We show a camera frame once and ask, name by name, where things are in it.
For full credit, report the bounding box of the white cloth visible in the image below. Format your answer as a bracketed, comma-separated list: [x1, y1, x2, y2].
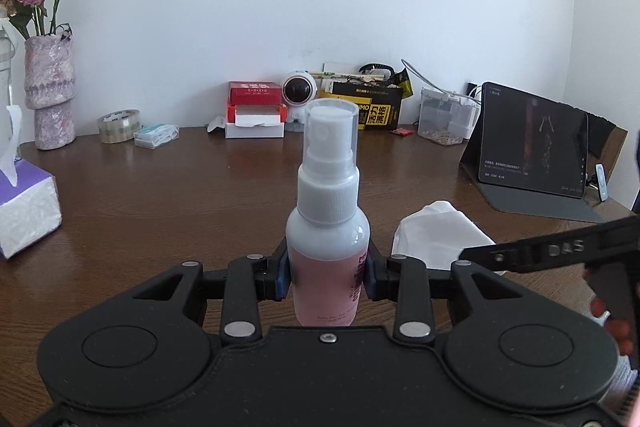
[392, 200, 495, 271]

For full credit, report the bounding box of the black yellow cardboard box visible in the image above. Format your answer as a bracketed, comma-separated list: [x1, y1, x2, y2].
[318, 80, 402, 131]

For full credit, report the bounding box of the purple white tissue box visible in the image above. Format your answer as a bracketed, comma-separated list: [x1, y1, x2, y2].
[0, 105, 62, 260]

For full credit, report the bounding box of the clear plastic container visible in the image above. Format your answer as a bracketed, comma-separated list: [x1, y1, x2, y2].
[418, 88, 480, 146]

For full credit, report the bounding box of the black tablet with cover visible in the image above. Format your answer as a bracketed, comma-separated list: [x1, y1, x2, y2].
[460, 82, 602, 223]

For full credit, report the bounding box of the pink speckled ceramic vase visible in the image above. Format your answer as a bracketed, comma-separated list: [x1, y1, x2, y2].
[24, 30, 76, 150]

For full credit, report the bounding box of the red white cardboard box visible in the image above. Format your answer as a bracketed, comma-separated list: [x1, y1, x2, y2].
[224, 81, 288, 140]

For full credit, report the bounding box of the white pink spray bottle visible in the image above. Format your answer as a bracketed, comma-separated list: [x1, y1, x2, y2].
[285, 98, 370, 327]

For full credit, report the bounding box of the small clear plastic box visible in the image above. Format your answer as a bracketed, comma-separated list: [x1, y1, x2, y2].
[134, 124, 179, 150]

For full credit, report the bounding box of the person's right hand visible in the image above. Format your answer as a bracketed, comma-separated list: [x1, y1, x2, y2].
[589, 295, 634, 357]

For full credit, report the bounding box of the white round security camera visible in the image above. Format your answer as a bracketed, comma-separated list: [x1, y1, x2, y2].
[281, 70, 318, 124]

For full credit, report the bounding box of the clear packing tape roll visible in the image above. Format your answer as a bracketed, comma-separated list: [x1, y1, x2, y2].
[96, 109, 141, 144]

